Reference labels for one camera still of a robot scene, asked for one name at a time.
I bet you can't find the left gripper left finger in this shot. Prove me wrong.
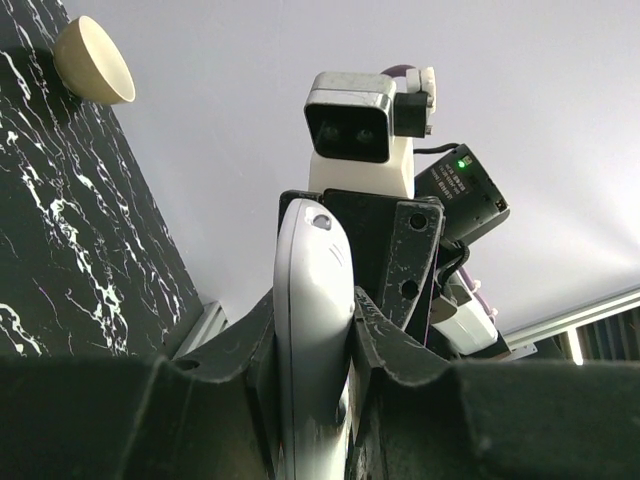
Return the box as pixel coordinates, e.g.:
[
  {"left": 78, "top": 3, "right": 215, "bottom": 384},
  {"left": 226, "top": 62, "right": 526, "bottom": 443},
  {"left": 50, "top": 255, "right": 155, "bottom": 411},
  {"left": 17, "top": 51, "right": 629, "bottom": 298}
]
[{"left": 1, "top": 295, "right": 279, "bottom": 479}]

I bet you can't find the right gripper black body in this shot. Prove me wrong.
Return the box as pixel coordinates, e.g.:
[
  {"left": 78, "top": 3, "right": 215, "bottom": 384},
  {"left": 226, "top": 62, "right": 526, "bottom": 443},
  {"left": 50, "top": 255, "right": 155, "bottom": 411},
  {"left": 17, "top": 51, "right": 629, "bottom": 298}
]
[{"left": 278, "top": 189, "right": 444, "bottom": 345}]

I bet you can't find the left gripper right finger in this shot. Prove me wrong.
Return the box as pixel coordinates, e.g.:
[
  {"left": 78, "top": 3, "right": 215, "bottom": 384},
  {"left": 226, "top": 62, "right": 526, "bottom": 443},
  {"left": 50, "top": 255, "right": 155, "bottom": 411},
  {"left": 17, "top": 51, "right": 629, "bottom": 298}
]
[{"left": 346, "top": 291, "right": 639, "bottom": 479}]

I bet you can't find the white remote control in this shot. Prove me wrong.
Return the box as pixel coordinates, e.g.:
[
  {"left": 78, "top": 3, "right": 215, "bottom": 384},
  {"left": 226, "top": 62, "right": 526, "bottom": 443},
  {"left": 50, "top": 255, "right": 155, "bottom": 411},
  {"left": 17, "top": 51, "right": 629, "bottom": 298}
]
[{"left": 272, "top": 199, "right": 355, "bottom": 479}]

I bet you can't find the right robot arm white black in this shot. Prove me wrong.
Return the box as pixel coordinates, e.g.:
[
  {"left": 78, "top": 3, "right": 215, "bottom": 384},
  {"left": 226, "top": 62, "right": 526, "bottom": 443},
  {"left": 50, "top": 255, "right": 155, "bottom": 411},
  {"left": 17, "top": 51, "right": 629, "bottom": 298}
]
[{"left": 274, "top": 137, "right": 510, "bottom": 356}]

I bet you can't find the cream white bowl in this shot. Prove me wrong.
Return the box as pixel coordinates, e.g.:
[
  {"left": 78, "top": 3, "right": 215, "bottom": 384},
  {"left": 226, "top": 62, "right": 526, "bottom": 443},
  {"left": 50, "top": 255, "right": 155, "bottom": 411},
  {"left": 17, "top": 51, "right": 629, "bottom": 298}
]
[{"left": 53, "top": 15, "right": 136, "bottom": 105}]

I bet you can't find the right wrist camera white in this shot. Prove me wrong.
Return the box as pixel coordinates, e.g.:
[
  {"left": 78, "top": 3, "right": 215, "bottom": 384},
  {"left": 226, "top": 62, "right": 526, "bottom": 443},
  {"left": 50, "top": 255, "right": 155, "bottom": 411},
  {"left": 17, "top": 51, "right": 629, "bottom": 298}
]
[{"left": 304, "top": 65, "right": 437, "bottom": 199}]

